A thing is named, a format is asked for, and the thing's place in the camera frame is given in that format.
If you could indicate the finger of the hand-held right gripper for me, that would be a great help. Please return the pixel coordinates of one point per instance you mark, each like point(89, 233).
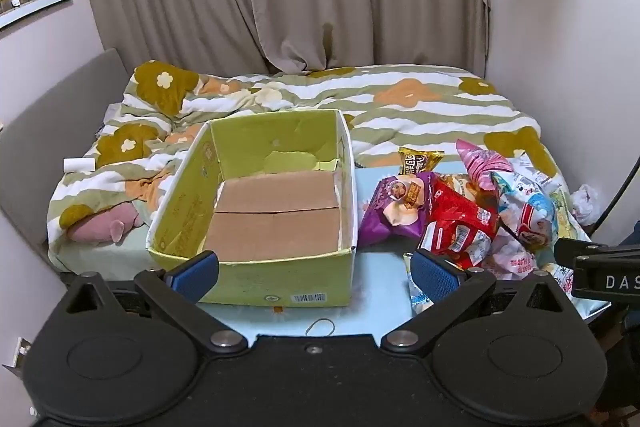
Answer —
point(580, 249)

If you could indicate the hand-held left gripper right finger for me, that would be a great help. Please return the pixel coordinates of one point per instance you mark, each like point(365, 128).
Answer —
point(436, 276)

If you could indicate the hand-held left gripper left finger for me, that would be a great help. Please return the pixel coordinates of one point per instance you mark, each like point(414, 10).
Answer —
point(196, 273)

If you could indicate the white and blue snack packet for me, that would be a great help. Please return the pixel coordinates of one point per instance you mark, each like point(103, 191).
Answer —
point(530, 212)

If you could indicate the purple snack packet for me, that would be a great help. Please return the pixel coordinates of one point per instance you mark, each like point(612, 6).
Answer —
point(382, 212)

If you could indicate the green cardboard box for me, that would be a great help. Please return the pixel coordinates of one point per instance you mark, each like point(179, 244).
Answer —
point(280, 227)

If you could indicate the crumpled white tissue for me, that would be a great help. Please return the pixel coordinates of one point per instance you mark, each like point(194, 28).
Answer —
point(585, 203)

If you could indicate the person's leg in jeans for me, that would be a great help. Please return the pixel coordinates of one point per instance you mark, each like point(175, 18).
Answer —
point(637, 233)

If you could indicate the white snack packet red print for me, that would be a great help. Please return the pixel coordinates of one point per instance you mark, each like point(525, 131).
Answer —
point(515, 262)

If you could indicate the light green bedsheet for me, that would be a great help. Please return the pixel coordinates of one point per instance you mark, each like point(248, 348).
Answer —
point(100, 257)

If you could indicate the pink plush toy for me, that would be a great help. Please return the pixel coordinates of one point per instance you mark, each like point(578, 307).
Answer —
point(107, 222)

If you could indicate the gold snack packet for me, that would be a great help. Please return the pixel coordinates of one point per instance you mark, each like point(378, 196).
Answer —
point(417, 161)

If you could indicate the pink striped snack packet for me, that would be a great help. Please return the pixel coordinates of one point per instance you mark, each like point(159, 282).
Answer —
point(482, 164)

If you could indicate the rubber band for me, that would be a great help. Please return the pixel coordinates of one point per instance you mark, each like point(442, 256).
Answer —
point(320, 326)

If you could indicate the floral striped blanket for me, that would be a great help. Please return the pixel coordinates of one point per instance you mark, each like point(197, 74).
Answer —
point(400, 107)

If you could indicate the grey bed headboard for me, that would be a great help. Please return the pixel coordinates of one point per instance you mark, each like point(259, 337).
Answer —
point(55, 107)

